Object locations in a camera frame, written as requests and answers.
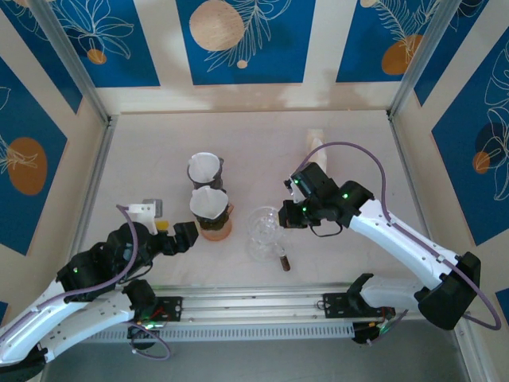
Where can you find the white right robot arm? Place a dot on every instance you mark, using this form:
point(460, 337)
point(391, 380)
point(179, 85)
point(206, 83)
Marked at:
point(397, 238)

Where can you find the orange coffee filter box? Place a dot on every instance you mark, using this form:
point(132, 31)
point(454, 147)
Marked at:
point(320, 159)

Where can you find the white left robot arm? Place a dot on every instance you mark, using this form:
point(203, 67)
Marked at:
point(91, 318)

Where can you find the aluminium side rail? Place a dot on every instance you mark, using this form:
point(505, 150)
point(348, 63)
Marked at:
point(93, 191)
point(417, 191)

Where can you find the black controller board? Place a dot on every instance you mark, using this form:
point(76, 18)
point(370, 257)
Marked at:
point(375, 330)
point(143, 328)

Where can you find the aluminium frame post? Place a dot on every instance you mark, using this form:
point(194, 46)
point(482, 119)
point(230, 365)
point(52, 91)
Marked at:
point(421, 59)
point(67, 59)

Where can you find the white paper coffee filter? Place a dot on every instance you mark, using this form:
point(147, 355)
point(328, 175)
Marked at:
point(203, 169)
point(207, 205)

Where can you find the olive green transparent dripper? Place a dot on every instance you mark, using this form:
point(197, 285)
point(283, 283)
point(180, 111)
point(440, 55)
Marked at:
point(210, 227)

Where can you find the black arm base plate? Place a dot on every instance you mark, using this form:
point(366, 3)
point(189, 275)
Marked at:
point(171, 308)
point(334, 306)

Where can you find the grey transparent dripper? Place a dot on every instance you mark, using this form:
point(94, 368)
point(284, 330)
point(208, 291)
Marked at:
point(220, 177)

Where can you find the aluminium mounting rail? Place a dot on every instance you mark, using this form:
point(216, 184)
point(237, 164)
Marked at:
point(258, 298)

